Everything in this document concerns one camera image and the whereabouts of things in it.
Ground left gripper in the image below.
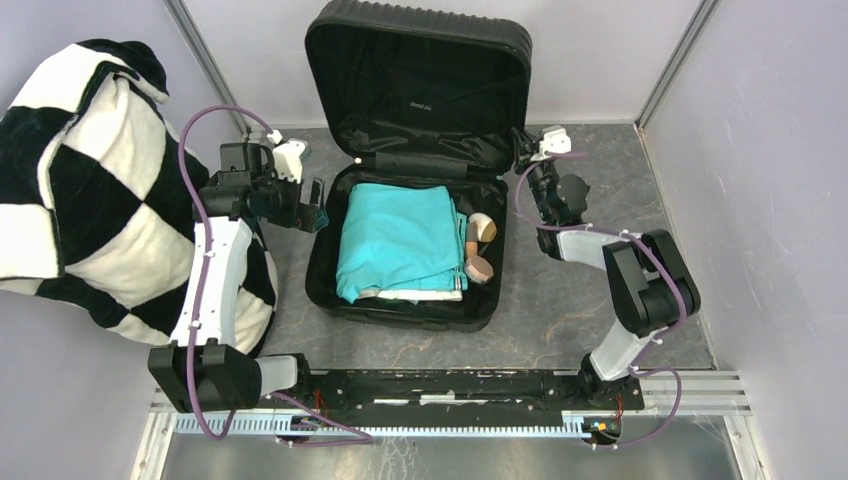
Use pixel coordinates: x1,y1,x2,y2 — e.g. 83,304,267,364
253,166,328,233

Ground aluminium frame rail base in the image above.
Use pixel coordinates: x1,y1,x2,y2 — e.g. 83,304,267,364
131,368,767,479

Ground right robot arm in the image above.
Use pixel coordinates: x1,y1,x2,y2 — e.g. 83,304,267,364
512,125,701,408

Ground white shirt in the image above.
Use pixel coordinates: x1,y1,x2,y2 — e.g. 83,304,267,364
355,287,463,303

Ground teal shorts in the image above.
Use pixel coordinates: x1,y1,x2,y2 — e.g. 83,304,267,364
335,183,468,303

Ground brown grey cylindrical bottle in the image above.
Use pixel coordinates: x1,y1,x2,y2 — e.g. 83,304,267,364
465,240,481,262

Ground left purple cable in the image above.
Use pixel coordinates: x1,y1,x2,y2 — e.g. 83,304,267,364
177,104,375,449

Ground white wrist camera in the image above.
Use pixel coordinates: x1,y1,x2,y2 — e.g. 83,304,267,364
533,125,572,161
266,130,310,183

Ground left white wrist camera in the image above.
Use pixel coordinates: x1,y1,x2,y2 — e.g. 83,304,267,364
266,130,310,183

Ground pink octagonal compact box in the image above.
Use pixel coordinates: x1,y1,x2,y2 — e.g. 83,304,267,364
464,255,495,285

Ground black suitcase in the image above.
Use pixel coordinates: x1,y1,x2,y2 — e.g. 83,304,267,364
305,1,533,333

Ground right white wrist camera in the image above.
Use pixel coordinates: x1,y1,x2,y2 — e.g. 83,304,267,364
533,125,572,161

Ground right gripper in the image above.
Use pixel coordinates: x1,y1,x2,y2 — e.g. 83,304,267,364
512,127,557,222

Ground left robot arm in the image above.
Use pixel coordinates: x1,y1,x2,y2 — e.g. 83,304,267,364
148,139,328,413

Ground small white round jar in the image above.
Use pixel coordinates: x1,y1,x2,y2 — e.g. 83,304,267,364
466,212,497,243

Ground black white checkered blanket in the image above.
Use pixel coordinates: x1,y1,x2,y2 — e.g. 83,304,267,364
0,38,280,359

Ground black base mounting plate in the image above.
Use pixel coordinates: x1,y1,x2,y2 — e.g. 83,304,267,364
286,369,645,427

